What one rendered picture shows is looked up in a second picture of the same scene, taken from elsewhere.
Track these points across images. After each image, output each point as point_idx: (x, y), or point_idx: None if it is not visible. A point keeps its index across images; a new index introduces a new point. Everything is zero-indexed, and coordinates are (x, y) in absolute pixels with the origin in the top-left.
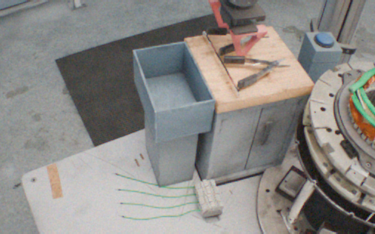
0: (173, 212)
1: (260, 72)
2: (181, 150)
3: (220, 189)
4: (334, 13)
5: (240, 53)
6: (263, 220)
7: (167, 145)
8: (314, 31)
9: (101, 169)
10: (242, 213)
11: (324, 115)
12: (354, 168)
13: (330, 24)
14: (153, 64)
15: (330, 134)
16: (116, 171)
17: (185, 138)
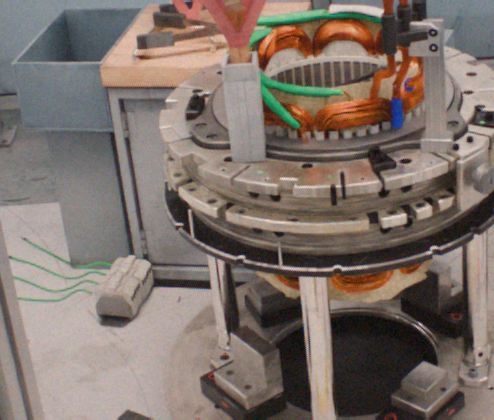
0: (63, 300)
1: (186, 33)
2: (92, 180)
3: (166, 291)
4: None
5: (185, 13)
6: (184, 336)
7: (64, 158)
8: None
9: (10, 230)
10: (170, 329)
11: (212, 78)
12: (175, 127)
13: None
14: (97, 42)
15: (191, 94)
16: (29, 237)
17: (91, 150)
